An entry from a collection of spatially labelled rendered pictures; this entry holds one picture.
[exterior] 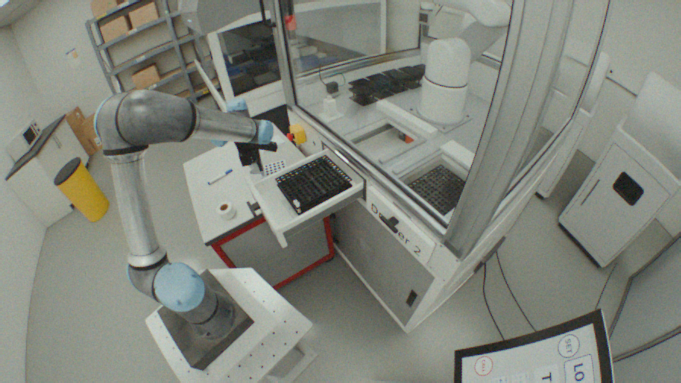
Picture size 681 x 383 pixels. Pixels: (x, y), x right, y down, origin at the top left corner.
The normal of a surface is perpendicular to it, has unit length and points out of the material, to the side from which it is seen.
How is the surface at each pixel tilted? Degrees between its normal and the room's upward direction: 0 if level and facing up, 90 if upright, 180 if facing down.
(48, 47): 90
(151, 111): 60
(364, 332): 0
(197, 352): 3
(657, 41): 90
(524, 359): 50
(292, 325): 0
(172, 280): 9
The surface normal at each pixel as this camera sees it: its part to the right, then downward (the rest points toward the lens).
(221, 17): 0.56, 0.58
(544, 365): -0.79, -0.50
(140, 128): 0.38, 0.58
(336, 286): -0.06, -0.69
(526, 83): -0.83, 0.44
